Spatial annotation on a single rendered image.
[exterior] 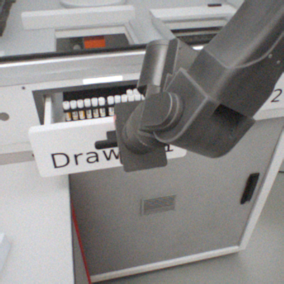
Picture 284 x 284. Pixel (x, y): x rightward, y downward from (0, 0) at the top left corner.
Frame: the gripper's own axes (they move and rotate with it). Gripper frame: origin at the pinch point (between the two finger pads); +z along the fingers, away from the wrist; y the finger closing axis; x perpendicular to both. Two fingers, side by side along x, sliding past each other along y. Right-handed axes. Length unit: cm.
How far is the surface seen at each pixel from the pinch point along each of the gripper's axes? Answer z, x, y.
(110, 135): -0.1, 3.7, 1.4
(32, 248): 4.1, 19.7, -15.9
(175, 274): 75, -21, -52
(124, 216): 45.4, -0.6, -19.7
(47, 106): 11.6, 14.8, 10.6
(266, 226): 84, -71, -43
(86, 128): 0.4, 7.6, 3.4
